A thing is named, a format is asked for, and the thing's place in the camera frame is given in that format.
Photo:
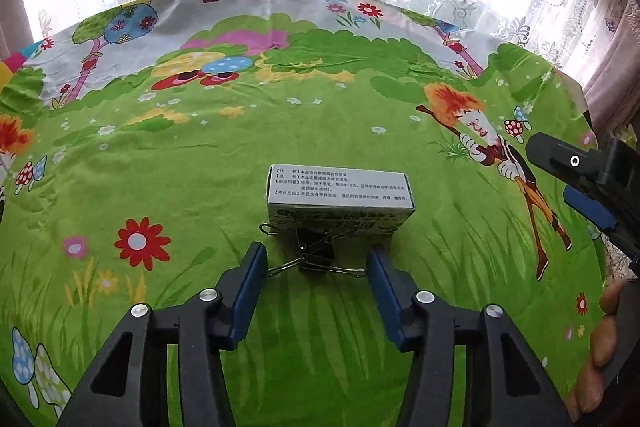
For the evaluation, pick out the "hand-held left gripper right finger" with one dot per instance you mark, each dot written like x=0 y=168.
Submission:
x=387 y=297

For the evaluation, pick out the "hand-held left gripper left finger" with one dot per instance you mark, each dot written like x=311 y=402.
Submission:
x=247 y=297

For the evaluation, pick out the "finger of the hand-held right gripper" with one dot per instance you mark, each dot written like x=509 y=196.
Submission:
x=590 y=207
x=560 y=157

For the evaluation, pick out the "black binder clip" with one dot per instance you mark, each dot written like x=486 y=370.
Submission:
x=312 y=252

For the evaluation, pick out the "person's right hand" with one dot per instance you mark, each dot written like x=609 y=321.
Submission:
x=602 y=342

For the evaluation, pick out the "pink floral curtain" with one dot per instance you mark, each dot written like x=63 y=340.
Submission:
x=615 y=57

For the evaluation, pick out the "white green printed carton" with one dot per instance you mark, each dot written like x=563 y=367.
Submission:
x=340 y=192

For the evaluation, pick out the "green cartoon printed sheet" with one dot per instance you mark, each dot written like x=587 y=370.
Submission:
x=200 y=132

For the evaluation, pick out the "brown plain curtain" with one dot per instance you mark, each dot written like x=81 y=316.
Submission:
x=10 y=22

